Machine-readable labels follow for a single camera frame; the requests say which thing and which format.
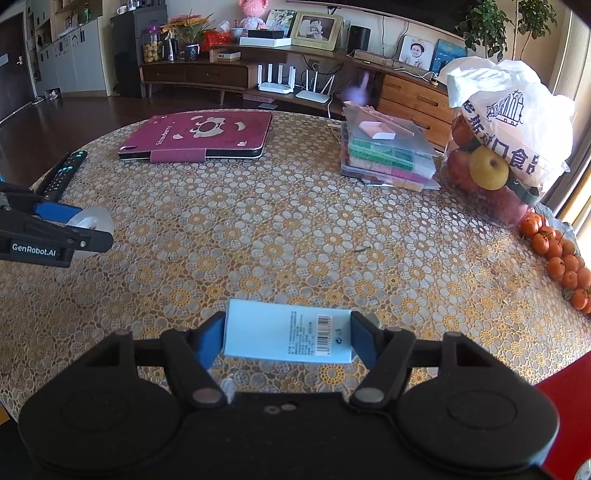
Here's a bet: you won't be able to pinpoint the maroon tablet case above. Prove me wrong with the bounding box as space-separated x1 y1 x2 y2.
117 112 273 164

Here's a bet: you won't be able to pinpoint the black remote control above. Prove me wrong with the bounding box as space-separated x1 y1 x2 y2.
28 150 88 204

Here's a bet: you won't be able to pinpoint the floral lace covered desktop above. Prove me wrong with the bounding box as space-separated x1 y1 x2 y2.
0 108 591 416

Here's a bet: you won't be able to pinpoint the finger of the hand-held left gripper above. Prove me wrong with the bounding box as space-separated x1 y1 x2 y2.
0 181 83 227
0 212 114 256

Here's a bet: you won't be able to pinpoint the yellow pear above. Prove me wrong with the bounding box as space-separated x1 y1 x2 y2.
470 145 510 191

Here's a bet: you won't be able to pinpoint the white printed plastic bag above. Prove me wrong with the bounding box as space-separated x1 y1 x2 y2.
436 58 574 188

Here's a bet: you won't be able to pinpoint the wooden tv cabinet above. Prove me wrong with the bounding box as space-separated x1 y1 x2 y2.
140 44 455 151

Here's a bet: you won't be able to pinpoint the baby photo frame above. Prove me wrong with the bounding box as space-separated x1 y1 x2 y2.
399 36 435 70

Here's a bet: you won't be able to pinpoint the blue painting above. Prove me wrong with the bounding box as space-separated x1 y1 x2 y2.
431 39 468 75

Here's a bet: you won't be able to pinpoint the potted flower plant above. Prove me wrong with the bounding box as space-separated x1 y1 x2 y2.
168 14 215 62

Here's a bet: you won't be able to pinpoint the white router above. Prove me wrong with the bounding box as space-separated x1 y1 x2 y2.
256 64 296 95
295 71 335 103

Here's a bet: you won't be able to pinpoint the stack of plastic cases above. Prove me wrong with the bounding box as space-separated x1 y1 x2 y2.
341 102 441 191

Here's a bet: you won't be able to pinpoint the clear snack jar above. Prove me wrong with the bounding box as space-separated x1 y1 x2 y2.
142 27 164 64

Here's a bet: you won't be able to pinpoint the pink plush doll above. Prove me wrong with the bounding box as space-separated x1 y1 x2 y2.
238 0 271 31

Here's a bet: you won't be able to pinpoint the green photo frame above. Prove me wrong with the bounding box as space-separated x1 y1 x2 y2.
290 11 345 51

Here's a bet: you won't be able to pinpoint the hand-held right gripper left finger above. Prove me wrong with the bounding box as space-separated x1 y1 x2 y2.
95 311 229 411

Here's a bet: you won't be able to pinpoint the purple toy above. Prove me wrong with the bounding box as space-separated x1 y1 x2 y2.
344 74 372 104

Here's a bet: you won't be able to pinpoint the pile of tangerines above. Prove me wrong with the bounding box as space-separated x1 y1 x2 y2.
519 212 591 315

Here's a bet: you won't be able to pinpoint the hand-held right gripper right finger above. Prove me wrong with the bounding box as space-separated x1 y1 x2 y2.
350 310 492 411

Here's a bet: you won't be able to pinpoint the red cardboard box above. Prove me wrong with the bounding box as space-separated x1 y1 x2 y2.
536 353 591 480

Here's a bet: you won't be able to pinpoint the potted green plant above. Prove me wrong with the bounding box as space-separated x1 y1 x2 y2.
455 0 559 61

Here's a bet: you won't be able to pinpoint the small light blue box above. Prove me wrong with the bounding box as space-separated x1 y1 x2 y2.
222 298 357 365

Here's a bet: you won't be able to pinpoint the red bag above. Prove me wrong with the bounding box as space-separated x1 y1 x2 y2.
201 30 232 51

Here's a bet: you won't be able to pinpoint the grey wall cabinets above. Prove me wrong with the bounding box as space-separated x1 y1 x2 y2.
34 18 116 97

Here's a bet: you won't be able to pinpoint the clear tape roll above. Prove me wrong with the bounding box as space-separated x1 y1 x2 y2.
68 206 115 259

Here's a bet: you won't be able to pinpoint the black cabinet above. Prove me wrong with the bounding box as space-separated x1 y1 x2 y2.
110 7 168 97

